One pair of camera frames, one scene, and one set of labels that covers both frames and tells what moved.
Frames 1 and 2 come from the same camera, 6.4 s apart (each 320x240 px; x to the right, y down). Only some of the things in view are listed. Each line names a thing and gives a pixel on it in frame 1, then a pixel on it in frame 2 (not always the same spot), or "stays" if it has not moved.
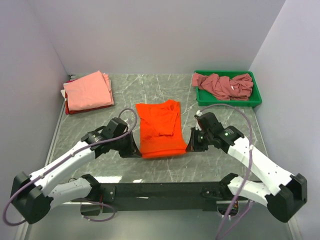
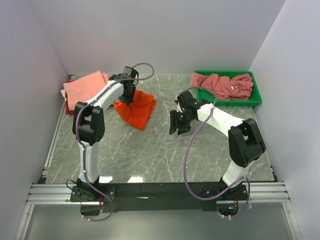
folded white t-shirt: x=63 y=92 stays
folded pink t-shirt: x=92 y=91 stays
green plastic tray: x=204 y=98 stays
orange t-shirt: x=160 y=129 → x=137 y=113
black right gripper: x=193 y=146 → x=174 y=122
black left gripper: x=132 y=150 → x=129 y=99
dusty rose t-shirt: x=224 y=88 stays
